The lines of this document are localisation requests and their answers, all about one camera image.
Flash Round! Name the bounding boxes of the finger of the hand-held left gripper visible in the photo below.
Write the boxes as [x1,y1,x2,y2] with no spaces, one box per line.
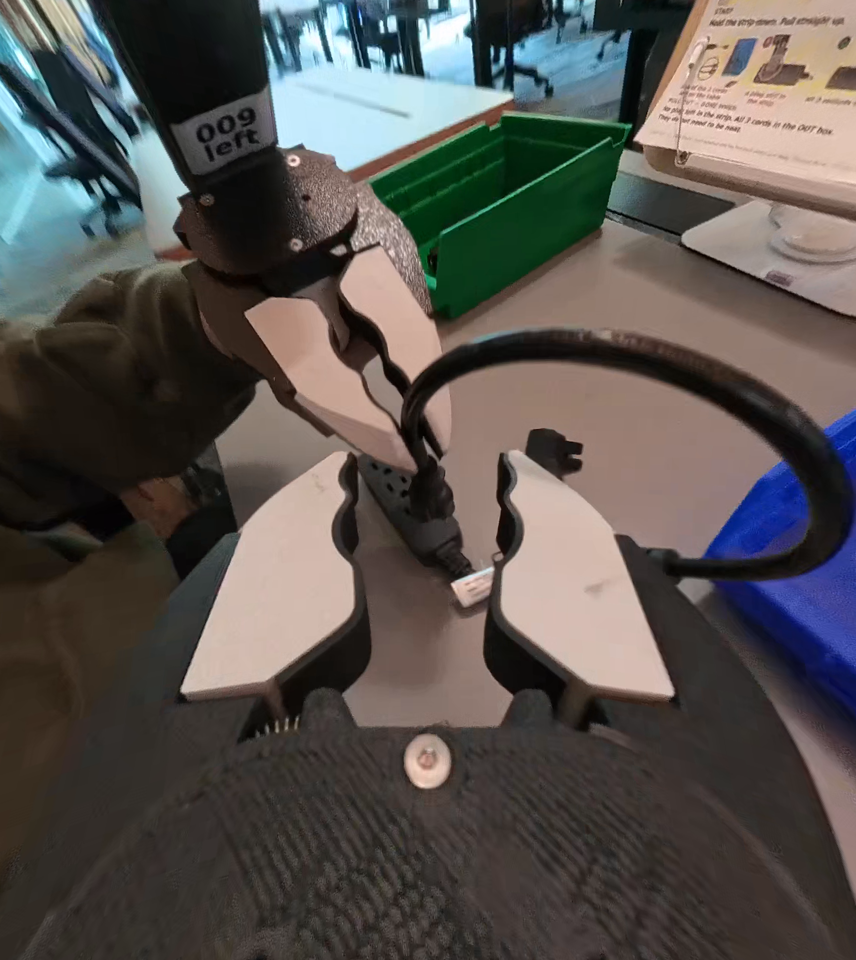
[244,281,419,471]
[334,242,454,459]

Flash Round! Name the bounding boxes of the green plastic bin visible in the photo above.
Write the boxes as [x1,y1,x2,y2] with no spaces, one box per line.
[366,112,633,321]

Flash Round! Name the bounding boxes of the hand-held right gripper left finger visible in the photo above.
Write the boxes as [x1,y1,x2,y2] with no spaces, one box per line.
[179,450,374,714]

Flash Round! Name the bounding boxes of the black power cord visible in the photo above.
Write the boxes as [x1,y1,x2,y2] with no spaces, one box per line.
[400,327,856,582]

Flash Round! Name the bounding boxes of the instruction sheet on stand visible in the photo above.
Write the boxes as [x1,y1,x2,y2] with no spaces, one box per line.
[634,0,856,209]

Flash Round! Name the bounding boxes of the wood-edged desk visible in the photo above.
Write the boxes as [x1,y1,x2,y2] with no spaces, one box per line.
[270,63,517,183]

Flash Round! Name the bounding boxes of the blue plastic bin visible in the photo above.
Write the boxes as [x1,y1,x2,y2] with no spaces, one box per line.
[704,375,856,766]

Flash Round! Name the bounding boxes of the person's left forearm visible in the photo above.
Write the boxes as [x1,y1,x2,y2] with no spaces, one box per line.
[0,262,264,526]

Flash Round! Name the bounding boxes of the printed instruction sheet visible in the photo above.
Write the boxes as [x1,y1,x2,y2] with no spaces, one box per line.
[634,0,856,171]

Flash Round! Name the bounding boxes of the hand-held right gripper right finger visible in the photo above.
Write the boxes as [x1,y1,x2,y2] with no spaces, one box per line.
[483,448,678,721]

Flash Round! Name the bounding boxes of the black power strip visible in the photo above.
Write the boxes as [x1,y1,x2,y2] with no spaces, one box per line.
[359,427,585,610]

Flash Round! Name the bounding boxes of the brown wooden panel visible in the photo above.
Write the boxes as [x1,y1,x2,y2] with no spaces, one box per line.
[119,478,198,543]

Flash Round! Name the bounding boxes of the person's olive clothed body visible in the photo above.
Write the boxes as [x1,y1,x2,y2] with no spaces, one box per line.
[0,510,183,960]

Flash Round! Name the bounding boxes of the white stand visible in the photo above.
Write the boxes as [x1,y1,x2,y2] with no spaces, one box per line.
[681,196,856,321]

